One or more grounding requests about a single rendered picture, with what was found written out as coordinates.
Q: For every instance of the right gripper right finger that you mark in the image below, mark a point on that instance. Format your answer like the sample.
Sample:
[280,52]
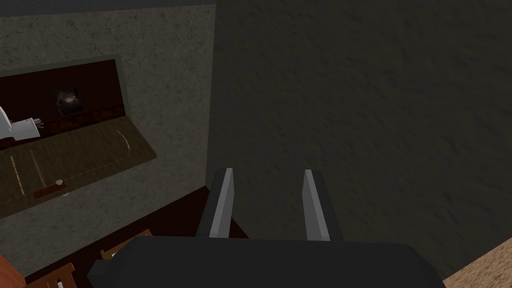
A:
[318,212]

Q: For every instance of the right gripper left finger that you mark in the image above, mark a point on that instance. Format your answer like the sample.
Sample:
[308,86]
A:
[219,208]

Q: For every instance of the brown door leaf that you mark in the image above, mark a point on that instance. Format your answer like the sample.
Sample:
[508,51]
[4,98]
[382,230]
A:
[84,154]

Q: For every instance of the wooden chair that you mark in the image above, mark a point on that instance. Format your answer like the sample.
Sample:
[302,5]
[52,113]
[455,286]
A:
[60,276]

